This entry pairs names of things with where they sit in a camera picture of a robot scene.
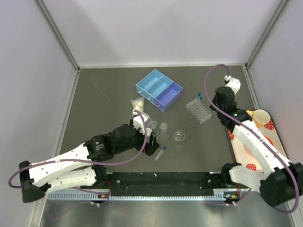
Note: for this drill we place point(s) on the purple drawer box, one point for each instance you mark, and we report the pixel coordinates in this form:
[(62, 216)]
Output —
[(168, 96)]

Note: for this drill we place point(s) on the orange bowl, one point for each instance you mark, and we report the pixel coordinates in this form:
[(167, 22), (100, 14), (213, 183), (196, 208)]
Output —
[(269, 140)]

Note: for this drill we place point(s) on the clear test tube rack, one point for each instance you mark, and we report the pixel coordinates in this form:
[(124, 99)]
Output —
[(198, 110)]

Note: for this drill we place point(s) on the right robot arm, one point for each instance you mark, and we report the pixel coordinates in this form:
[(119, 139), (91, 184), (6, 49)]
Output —
[(280, 180)]

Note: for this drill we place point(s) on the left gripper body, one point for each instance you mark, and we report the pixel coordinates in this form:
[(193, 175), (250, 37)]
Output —
[(148, 147)]

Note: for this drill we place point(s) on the clear bag of corks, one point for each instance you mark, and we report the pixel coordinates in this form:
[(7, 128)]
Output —
[(138, 104)]

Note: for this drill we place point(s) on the clear glass beaker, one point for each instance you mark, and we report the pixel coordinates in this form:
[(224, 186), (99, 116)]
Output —
[(179, 135)]

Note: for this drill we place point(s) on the clear plastic funnel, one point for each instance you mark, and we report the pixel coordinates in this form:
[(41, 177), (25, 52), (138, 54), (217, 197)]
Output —
[(152, 124)]

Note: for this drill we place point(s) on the middle blue drawer box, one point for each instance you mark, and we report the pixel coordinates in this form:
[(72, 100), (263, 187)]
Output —
[(158, 87)]

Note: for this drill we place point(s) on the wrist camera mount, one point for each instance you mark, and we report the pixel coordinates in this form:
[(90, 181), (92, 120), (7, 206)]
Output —
[(232, 83), (138, 122)]

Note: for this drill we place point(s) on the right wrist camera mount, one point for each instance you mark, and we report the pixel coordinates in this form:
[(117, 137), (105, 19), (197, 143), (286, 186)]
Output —
[(232, 83)]

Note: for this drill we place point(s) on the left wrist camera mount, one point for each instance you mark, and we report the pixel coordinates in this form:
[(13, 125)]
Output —
[(138, 122)]

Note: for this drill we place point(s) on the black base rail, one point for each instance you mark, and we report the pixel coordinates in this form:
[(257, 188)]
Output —
[(163, 184)]

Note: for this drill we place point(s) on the glass stoppered bottle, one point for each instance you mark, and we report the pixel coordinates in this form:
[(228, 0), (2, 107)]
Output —
[(163, 127)]

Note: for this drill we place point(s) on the light blue drawer box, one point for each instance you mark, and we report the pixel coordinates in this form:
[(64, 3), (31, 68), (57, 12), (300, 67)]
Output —
[(148, 81)]

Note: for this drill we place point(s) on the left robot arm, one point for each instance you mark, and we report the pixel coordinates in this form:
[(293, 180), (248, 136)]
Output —
[(83, 165)]

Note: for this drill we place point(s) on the yellow cup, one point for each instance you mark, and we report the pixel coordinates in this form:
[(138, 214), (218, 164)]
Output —
[(260, 117)]

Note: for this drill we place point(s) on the grey slotted cable duct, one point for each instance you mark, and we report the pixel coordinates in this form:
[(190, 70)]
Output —
[(75, 195)]

